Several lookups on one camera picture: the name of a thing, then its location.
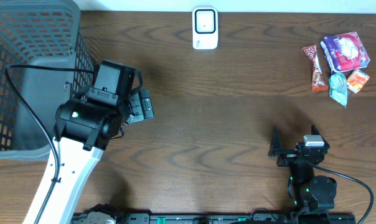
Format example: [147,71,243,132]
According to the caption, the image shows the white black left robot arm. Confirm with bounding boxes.
[24,60,154,223]

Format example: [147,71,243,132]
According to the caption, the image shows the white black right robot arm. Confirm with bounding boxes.
[268,125,337,223]

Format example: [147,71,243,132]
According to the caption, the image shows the orange snack packet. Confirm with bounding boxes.
[347,69,370,94]

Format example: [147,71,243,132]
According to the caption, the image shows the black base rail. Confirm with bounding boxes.
[71,212,357,224]

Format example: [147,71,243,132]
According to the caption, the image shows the grey plastic lattice basket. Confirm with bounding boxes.
[0,0,94,161]

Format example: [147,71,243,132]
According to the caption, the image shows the brown red chocolate bar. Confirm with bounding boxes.
[301,45,329,92]

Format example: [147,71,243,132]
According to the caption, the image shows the purple pink tissue pack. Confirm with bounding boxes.
[320,32,370,73]

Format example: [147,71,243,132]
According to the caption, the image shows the green wet wipes packet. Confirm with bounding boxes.
[329,73,348,108]

